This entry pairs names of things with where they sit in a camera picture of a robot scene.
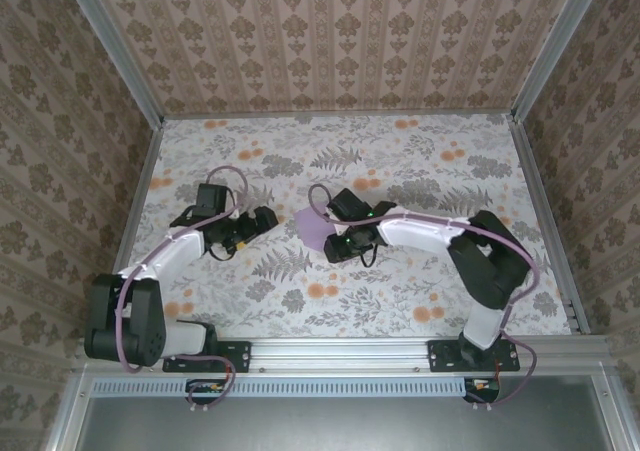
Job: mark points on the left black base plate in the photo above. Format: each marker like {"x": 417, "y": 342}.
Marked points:
{"x": 240, "y": 356}

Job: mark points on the aluminium corner post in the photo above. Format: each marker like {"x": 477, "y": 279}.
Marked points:
{"x": 551, "y": 56}
{"x": 122, "y": 56}

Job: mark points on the aluminium lower frame bar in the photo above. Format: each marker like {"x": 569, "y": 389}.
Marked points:
{"x": 606, "y": 411}
{"x": 70, "y": 411}

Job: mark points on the aluminium side rail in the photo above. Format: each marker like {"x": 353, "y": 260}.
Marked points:
{"x": 129, "y": 226}
{"x": 550, "y": 221}

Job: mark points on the grey metal panel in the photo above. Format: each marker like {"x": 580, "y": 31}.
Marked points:
{"x": 325, "y": 426}

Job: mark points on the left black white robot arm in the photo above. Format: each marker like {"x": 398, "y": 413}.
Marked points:
{"x": 145, "y": 321}

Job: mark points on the thin aluminium cross rail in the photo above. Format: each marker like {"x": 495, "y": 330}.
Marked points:
{"x": 340, "y": 116}

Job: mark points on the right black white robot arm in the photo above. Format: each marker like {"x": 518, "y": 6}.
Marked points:
{"x": 490, "y": 271}

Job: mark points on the floral table cover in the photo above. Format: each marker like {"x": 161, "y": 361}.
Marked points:
{"x": 350, "y": 136}

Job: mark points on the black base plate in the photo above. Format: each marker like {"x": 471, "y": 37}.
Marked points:
{"x": 440, "y": 356}
{"x": 240, "y": 356}

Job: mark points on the purple cloth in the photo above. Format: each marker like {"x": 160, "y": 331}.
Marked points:
{"x": 310, "y": 228}

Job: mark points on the wide aluminium base rail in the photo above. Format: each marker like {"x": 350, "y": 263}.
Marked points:
{"x": 340, "y": 353}

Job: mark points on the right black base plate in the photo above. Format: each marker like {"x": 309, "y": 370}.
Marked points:
{"x": 440, "y": 356}

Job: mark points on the black connector board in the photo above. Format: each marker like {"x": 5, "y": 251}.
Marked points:
{"x": 205, "y": 390}
{"x": 482, "y": 390}

